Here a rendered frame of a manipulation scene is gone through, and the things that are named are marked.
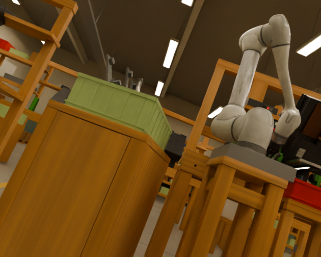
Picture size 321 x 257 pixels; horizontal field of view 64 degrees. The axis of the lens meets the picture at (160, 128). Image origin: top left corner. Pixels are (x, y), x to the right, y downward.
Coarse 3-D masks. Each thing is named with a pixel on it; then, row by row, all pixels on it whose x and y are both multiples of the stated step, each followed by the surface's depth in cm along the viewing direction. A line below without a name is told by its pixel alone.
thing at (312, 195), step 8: (288, 184) 147; (296, 184) 141; (304, 184) 141; (288, 192) 144; (296, 192) 140; (304, 192) 140; (312, 192) 140; (320, 192) 140; (296, 200) 139; (304, 200) 139; (312, 200) 139; (320, 200) 139; (320, 208) 138
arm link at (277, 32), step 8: (272, 16) 152; (280, 16) 147; (264, 24) 156; (272, 24) 149; (280, 24) 147; (288, 24) 148; (264, 32) 153; (272, 32) 150; (280, 32) 147; (288, 32) 148; (264, 40) 155; (272, 40) 151; (280, 40) 148; (288, 40) 148
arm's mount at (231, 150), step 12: (228, 144) 124; (216, 156) 139; (228, 156) 120; (240, 156) 121; (252, 156) 121; (264, 156) 121; (264, 168) 120; (276, 168) 120; (288, 168) 121; (288, 180) 120
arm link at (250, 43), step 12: (252, 36) 159; (252, 48) 159; (264, 48) 161; (252, 60) 158; (240, 72) 159; (252, 72) 158; (240, 84) 156; (240, 96) 154; (228, 108) 153; (240, 108) 152; (216, 120) 157; (228, 120) 149; (216, 132) 155; (228, 132) 147
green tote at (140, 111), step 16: (80, 80) 123; (96, 80) 121; (80, 96) 120; (96, 96) 119; (112, 96) 118; (128, 96) 116; (144, 96) 115; (96, 112) 117; (112, 112) 116; (128, 112) 115; (144, 112) 113; (160, 112) 129; (144, 128) 111; (160, 128) 140; (160, 144) 153
